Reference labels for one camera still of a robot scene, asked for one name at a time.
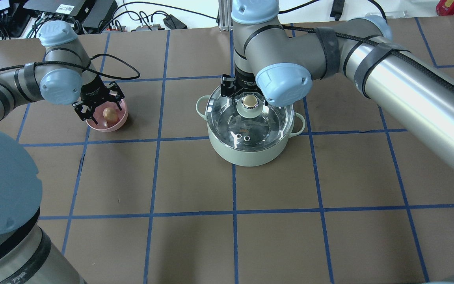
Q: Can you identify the black power adapter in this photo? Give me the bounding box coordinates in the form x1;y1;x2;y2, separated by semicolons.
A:
163;14;188;30

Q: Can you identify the mint green electric pot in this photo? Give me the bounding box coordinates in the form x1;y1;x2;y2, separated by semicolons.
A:
195;88;306;167

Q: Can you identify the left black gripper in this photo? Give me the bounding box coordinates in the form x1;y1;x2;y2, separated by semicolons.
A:
72;77;125;127

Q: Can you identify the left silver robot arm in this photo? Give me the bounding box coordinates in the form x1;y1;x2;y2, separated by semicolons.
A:
0;21;128;284

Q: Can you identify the pink bowl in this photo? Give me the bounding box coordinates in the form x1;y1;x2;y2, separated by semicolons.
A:
86;99;128;133

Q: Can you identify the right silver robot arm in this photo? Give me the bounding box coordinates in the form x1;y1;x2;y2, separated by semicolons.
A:
231;0;454;169

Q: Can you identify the black cable on table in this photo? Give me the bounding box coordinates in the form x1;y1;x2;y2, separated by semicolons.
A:
81;53;141;81

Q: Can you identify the aluminium frame post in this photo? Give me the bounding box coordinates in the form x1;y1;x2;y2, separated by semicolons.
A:
217;0;234;31

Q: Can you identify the red object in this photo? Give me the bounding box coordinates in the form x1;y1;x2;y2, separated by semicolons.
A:
435;0;454;16

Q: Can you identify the brown egg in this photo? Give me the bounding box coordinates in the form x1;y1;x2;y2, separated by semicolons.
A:
102;107;119;123

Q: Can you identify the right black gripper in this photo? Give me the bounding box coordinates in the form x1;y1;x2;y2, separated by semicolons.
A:
220;67;268;104

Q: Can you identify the black device with label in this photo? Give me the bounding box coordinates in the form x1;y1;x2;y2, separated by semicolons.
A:
24;0;118;34

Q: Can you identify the glass pot lid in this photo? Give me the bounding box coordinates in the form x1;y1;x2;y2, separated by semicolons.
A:
198;88;296;152

